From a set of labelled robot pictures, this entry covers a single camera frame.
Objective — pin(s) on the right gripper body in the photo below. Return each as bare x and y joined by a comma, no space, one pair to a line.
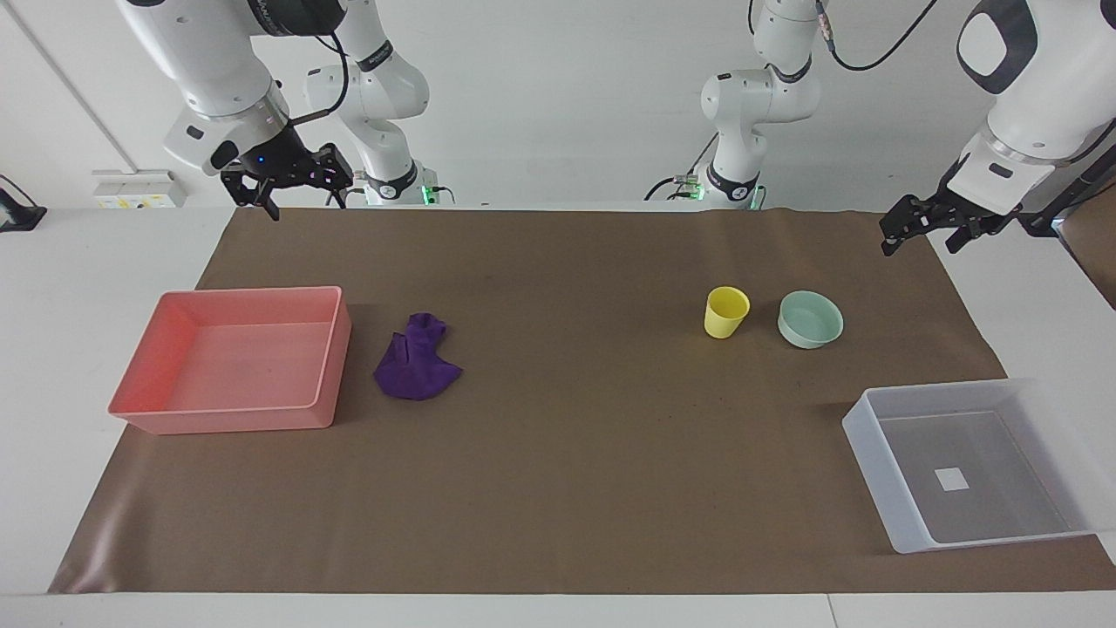
277,159

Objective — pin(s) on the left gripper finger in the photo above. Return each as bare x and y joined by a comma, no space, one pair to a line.
911,218
969,234

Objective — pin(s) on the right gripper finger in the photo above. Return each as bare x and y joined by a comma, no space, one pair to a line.
253,186
333,170

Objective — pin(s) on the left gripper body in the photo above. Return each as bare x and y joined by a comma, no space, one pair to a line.
976,216

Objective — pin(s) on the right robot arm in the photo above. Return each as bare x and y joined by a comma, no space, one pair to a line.
218,61

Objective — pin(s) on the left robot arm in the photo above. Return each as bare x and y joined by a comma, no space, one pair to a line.
1046,96

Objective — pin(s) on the pink plastic box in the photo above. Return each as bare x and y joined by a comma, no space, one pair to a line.
244,358

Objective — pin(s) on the translucent white plastic box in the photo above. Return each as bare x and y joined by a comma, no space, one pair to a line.
968,462

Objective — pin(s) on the light green bowl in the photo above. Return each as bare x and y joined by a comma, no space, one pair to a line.
811,319

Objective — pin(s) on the yellow plastic cup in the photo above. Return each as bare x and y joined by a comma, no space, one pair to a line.
725,312

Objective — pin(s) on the purple cloth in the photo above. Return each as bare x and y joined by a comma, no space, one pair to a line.
417,362

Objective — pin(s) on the black stand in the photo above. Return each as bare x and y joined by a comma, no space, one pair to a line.
17,214

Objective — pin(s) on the white wall socket box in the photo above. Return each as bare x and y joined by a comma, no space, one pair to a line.
139,189

